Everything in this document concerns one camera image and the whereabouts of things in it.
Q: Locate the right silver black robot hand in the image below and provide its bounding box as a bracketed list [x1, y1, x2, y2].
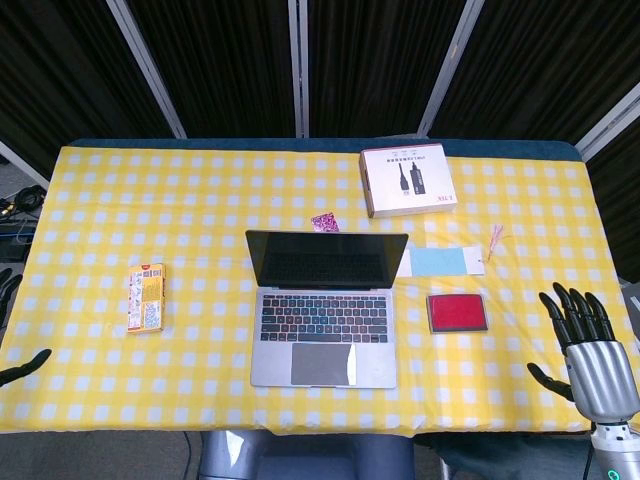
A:
[526, 282, 640, 424]

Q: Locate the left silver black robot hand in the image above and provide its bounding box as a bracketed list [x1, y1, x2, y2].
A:
[0, 268, 53, 389]

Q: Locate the silver laptop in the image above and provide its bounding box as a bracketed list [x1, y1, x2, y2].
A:
[244, 229, 410, 391]

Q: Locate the yellow snack box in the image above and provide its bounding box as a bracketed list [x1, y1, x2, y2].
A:
[125, 262, 168, 336]

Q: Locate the red ink stamp pad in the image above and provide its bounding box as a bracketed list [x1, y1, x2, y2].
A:
[425, 293, 491, 336]

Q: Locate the pink bookmark tassel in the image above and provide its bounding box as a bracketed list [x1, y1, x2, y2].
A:
[480, 223, 506, 266]

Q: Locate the white blue paper bookmark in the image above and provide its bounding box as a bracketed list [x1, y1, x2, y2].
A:
[396, 244, 488, 278]

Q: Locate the yellow white checkered tablecloth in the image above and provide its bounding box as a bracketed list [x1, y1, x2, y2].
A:
[0, 145, 640, 437]

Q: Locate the grey robot torso base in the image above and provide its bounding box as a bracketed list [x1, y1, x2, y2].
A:
[198, 428, 417, 480]

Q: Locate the pink patterned card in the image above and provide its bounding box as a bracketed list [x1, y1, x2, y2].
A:
[310, 214, 342, 234]

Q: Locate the teal table cover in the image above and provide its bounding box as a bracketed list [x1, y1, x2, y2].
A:
[66, 136, 587, 164]

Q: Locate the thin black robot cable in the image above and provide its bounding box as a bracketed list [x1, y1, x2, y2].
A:
[582, 423, 598, 480]

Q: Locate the black coiled floor cable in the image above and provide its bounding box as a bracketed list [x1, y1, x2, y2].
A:
[0, 183, 47, 221]

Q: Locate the thin black floor cable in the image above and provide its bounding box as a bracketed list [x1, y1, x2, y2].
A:
[180, 431, 195, 480]

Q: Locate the grey metal partition post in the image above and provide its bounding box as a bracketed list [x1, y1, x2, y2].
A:
[0, 138, 50, 190]
[416, 0, 487, 138]
[573, 82, 640, 162]
[105, 0, 188, 140]
[286, 0, 310, 139]

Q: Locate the white cable product box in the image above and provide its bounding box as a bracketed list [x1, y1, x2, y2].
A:
[359, 143, 459, 220]

